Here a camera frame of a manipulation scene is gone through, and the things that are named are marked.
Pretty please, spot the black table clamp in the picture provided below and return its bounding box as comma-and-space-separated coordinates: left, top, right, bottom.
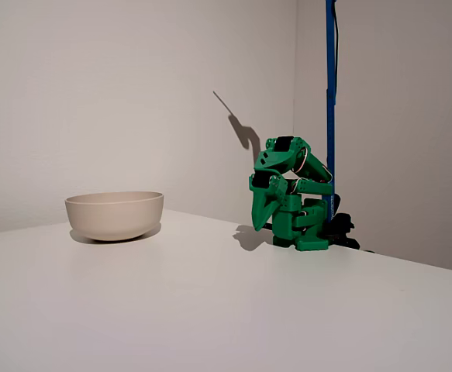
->
324, 201, 361, 251

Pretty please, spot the blue camera pole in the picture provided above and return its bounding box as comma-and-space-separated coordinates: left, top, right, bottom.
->
324, 0, 341, 224

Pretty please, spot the beige round bowl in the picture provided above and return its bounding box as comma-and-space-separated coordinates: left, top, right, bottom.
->
64, 191, 165, 243

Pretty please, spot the black pole cable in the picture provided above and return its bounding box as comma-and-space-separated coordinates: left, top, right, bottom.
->
333, 0, 341, 94

